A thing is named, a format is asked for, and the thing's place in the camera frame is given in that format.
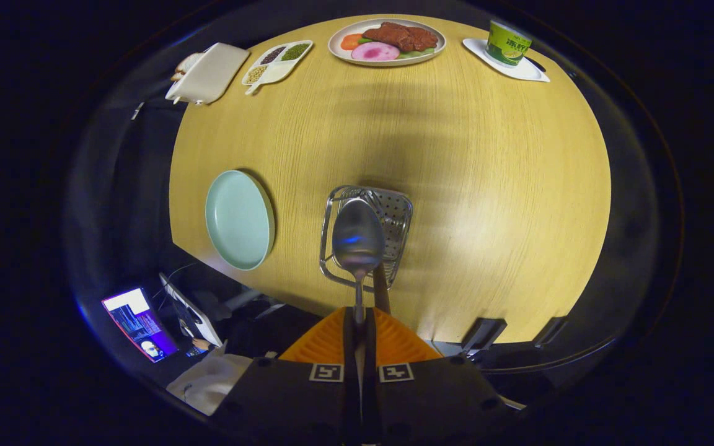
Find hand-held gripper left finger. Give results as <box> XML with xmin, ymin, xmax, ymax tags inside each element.
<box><xmin>210</xmin><ymin>307</ymin><xmax>358</xmax><ymax>444</ymax></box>

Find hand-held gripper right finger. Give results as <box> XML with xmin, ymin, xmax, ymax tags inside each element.
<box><xmin>364</xmin><ymin>307</ymin><xmax>511</xmax><ymax>444</ymax></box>

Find silver metal fork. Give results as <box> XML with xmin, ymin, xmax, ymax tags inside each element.
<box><xmin>372</xmin><ymin>263</ymin><xmax>392</xmax><ymax>314</ymax></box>

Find silver metal spoon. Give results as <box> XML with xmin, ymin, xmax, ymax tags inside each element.
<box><xmin>331</xmin><ymin>198</ymin><xmax>387</xmax><ymax>409</ymax></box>

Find perforated steel cutlery basket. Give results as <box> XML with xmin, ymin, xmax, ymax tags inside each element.
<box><xmin>319</xmin><ymin>185</ymin><xmax>414</xmax><ymax>292</ymax></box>

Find mint green plate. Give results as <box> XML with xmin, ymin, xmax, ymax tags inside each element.
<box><xmin>205</xmin><ymin>170</ymin><xmax>275</xmax><ymax>271</ymax></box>

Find lit laptop screen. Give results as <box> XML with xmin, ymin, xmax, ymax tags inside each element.
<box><xmin>102</xmin><ymin>287</ymin><xmax>180</xmax><ymax>364</ymax></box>

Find white divided condiment dish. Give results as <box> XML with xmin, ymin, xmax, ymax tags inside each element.
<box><xmin>241</xmin><ymin>40</ymin><xmax>314</xmax><ymax>95</ymax></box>

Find white round food plate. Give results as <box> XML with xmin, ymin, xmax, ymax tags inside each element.
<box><xmin>328</xmin><ymin>18</ymin><xmax>447</xmax><ymax>67</ymax></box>

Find pink radish slice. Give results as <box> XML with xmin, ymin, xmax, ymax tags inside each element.
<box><xmin>351</xmin><ymin>42</ymin><xmax>400</xmax><ymax>61</ymax></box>

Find cream white toaster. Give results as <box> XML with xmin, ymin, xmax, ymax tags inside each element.
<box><xmin>165</xmin><ymin>42</ymin><xmax>250</xmax><ymax>105</ymax></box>

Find brown steak pieces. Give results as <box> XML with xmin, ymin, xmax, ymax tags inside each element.
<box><xmin>362</xmin><ymin>22</ymin><xmax>439</xmax><ymax>53</ymax></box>

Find white square coaster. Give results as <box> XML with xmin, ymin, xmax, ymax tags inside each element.
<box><xmin>462</xmin><ymin>38</ymin><xmax>550</xmax><ymax>83</ymax></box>

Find green label drink bottle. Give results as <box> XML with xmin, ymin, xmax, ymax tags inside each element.
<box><xmin>485</xmin><ymin>20</ymin><xmax>533</xmax><ymax>66</ymax></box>

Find black table bracket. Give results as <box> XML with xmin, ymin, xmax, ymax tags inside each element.
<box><xmin>459</xmin><ymin>318</ymin><xmax>508</xmax><ymax>357</ymax></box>
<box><xmin>532</xmin><ymin>316</ymin><xmax>568</xmax><ymax>348</ymax></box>

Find thin dark cable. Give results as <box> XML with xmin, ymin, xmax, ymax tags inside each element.
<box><xmin>159</xmin><ymin>263</ymin><xmax>196</xmax><ymax>310</ymax></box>

